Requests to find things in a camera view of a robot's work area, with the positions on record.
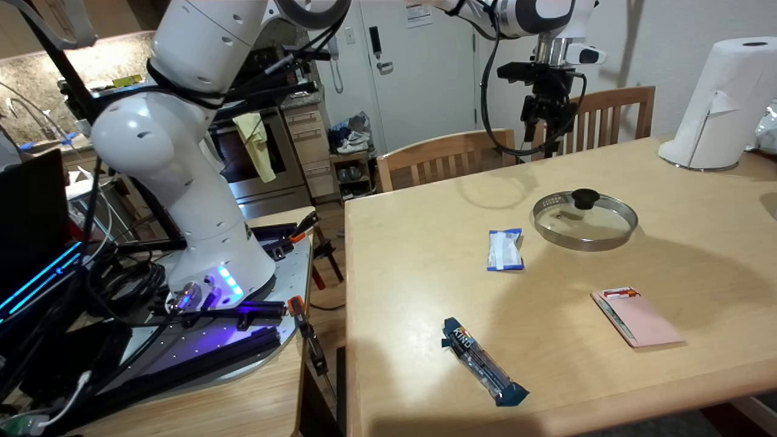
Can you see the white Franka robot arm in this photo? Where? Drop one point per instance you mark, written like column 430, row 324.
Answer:
column 161, row 145

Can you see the white paper door sign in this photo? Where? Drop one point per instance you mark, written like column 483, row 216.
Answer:
column 417, row 18

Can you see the black box with blue light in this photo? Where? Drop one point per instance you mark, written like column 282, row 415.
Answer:
column 39, row 281

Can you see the wooden drawer cabinet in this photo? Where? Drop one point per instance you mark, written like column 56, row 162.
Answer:
column 311, row 145

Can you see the pair of sneakers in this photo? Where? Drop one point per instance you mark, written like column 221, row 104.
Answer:
column 352, row 141

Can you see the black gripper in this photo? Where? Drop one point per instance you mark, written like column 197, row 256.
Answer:
column 549, row 98

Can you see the yellow hanging towel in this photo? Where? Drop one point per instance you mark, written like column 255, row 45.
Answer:
column 257, row 145

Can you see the glass lid with black knob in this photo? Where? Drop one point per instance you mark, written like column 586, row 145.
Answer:
column 567, row 226

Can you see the white paper towel roll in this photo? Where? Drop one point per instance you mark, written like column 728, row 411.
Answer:
column 728, row 98

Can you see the black steel oven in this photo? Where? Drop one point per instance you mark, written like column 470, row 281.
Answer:
column 233, row 161

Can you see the low shoe shelf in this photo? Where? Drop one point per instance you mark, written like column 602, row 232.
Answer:
column 352, row 172

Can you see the black monitor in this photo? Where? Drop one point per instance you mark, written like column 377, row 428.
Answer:
column 31, row 218

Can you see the white door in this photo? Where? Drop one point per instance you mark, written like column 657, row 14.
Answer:
column 428, row 81

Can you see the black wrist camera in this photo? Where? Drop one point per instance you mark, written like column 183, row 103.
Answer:
column 535, row 70

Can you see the white and blue packet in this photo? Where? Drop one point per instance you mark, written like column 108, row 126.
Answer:
column 505, row 249

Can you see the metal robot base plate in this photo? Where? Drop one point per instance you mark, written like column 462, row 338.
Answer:
column 201, row 340

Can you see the light wooden slatted chair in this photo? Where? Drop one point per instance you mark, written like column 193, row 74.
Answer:
column 445, row 145
column 614, row 99

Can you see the black and orange tool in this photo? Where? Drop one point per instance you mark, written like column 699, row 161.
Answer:
column 299, row 232

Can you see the white plastic bag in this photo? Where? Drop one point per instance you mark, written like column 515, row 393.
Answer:
column 767, row 128

